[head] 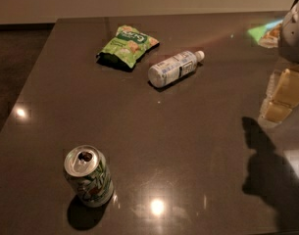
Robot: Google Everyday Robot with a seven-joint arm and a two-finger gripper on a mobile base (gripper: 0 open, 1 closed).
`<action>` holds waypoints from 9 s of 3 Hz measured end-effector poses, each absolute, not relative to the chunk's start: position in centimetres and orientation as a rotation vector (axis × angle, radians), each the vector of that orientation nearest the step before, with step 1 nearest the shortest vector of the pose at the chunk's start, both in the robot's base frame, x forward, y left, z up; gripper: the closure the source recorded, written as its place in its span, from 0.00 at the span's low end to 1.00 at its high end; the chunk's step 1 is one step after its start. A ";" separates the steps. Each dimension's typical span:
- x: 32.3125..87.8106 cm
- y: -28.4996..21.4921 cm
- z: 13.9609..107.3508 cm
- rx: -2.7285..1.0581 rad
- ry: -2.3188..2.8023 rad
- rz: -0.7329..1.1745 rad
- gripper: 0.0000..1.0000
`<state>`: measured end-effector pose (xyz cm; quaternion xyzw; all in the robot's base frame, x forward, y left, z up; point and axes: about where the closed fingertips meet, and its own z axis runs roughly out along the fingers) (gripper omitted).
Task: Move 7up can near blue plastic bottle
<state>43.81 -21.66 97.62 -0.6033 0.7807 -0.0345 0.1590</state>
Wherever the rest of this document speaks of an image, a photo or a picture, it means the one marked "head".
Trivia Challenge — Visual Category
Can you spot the white blue plastic bottle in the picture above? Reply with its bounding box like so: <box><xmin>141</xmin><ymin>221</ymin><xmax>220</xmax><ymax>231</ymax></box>
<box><xmin>148</xmin><ymin>51</ymin><xmax>205</xmax><ymax>88</ymax></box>

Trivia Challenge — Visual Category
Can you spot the green snack packet at edge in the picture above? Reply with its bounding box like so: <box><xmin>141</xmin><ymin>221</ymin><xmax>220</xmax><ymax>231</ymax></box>
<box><xmin>248</xmin><ymin>20</ymin><xmax>282</xmax><ymax>48</ymax></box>

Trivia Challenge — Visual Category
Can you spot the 7up soda can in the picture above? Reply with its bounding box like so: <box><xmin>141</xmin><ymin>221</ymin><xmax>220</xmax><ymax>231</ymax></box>
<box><xmin>64</xmin><ymin>145</ymin><xmax>114</xmax><ymax>208</ymax></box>

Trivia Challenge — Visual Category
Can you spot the green chip bag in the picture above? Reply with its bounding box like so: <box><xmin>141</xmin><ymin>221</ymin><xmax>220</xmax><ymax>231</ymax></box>
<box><xmin>96</xmin><ymin>25</ymin><xmax>160</xmax><ymax>69</ymax></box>

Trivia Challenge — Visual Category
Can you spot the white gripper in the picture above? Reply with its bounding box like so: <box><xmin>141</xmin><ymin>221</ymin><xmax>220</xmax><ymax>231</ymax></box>
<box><xmin>258</xmin><ymin>0</ymin><xmax>299</xmax><ymax>128</ymax></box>

